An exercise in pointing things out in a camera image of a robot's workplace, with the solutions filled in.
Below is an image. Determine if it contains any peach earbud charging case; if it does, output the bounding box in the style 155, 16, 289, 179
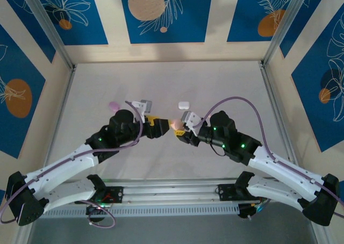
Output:
170, 119, 184, 131

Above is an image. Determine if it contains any black controller box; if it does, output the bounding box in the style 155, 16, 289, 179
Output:
238, 202, 266, 220
85, 203, 110, 223

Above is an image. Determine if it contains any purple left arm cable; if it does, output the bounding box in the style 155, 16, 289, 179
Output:
0, 101, 143, 229

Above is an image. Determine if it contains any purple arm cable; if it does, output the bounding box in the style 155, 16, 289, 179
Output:
193, 96, 344, 220
0, 101, 143, 229

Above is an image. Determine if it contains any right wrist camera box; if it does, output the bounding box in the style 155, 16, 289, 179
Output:
180, 110, 208, 137

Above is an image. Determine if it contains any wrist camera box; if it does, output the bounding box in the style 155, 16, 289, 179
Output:
180, 110, 208, 137
131, 99, 154, 121

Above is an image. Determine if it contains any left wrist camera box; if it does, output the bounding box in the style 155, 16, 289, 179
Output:
131, 99, 154, 121

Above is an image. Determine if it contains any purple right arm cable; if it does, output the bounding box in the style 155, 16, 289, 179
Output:
193, 96, 344, 220

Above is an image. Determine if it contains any aluminium mounting rail frame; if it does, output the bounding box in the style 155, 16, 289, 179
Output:
23, 177, 319, 207

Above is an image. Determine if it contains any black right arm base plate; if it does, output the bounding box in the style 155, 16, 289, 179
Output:
218, 183, 269, 202

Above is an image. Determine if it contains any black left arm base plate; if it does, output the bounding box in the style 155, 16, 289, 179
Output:
74, 186, 124, 204

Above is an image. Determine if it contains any grey slotted cable duct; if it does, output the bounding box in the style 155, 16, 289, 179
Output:
34, 204, 240, 219

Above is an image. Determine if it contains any aluminium frame post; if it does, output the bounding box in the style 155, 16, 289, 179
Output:
20, 0, 76, 70
262, 0, 315, 67

